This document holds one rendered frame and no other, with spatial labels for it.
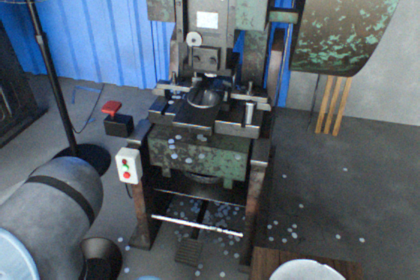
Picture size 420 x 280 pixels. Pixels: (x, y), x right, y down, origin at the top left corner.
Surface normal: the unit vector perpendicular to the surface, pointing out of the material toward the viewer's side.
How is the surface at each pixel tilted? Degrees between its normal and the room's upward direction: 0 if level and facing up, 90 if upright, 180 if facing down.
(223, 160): 90
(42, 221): 35
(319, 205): 0
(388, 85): 90
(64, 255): 82
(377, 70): 90
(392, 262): 0
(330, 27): 113
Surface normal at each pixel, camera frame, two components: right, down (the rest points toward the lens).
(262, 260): 0.02, -0.82
